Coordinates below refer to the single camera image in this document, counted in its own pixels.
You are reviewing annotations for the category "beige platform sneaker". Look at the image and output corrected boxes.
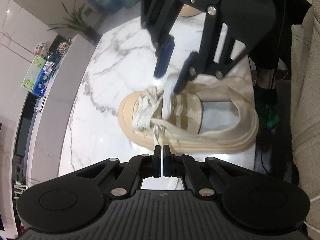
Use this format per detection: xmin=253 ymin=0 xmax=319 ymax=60
xmin=118 ymin=77 xmax=259 ymax=153

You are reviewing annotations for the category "white shoelace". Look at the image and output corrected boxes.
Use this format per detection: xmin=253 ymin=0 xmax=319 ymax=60
xmin=131 ymin=73 xmax=182 ymax=189

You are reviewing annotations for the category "beige sofa cushion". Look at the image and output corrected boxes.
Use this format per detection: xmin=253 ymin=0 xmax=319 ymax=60
xmin=291 ymin=5 xmax=319 ymax=239

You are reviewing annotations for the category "blue water jug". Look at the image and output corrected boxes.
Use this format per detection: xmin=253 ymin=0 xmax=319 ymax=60
xmin=96 ymin=0 xmax=122 ymax=14

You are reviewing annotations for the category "potted green plant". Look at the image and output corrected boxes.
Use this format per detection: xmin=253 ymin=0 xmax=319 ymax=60
xmin=48 ymin=0 xmax=102 ymax=45

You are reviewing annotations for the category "grey marble TV cabinet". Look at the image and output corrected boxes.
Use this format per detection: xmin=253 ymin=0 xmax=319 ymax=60
xmin=1 ymin=35 xmax=95 ymax=238

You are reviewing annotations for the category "white wifi router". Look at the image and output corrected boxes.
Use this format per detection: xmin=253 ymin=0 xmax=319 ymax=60
xmin=13 ymin=181 xmax=29 ymax=199

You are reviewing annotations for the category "flower painting canvas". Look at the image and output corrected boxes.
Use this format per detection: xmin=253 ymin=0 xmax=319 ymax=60
xmin=21 ymin=55 xmax=56 ymax=98

